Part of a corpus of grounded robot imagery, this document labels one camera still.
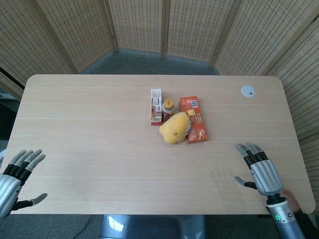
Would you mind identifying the yellow plush toy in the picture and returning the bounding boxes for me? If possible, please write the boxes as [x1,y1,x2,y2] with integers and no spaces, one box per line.
[159,112,193,145]

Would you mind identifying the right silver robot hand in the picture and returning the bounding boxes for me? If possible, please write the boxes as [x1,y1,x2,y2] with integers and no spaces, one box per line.
[234,141,284,197]

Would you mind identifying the white and red carton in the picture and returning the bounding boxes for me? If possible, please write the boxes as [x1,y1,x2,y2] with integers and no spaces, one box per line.
[150,88,163,126]

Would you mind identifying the woven bamboo folding screen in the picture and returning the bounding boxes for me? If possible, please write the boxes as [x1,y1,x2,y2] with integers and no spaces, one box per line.
[0,0,319,215]

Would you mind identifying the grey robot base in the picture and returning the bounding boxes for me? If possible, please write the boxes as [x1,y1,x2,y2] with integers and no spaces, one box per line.
[99,214,206,239]

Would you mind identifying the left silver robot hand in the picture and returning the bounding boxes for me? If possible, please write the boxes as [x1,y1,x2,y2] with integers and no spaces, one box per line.
[0,149,48,220]

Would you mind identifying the white round cable grommet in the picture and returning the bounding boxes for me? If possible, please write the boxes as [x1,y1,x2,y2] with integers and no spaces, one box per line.
[241,85,257,99]

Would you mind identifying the brown bottle with yellow lid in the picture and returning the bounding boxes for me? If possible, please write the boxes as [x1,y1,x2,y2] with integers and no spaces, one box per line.
[161,99,174,125]

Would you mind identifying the orange snack box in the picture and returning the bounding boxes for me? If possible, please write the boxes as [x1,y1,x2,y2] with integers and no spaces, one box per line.
[179,97,208,145]

